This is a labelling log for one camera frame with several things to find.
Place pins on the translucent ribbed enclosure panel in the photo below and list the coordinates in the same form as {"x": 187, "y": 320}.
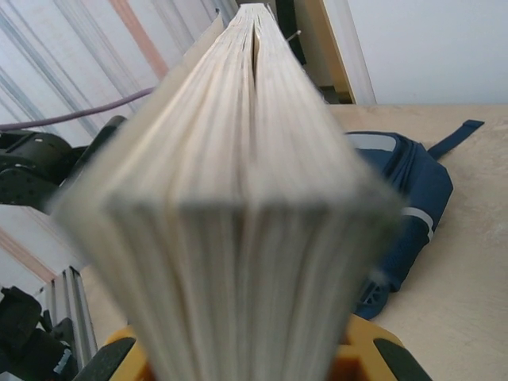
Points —
{"x": 59, "y": 59}

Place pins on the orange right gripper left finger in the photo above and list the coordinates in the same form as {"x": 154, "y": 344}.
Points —
{"x": 119, "y": 357}

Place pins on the dark blue book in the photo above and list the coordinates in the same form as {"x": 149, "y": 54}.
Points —
{"x": 246, "y": 218}

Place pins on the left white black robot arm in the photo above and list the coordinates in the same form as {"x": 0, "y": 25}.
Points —
{"x": 24, "y": 190}

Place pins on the navy blue backpack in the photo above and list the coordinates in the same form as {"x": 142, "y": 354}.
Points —
{"x": 416, "y": 190}

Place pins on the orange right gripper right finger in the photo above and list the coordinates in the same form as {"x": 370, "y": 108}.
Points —
{"x": 381, "y": 357}

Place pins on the white door frame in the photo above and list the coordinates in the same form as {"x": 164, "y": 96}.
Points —
{"x": 359, "y": 59}

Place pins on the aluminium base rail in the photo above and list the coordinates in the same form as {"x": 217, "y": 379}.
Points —
{"x": 73, "y": 309}

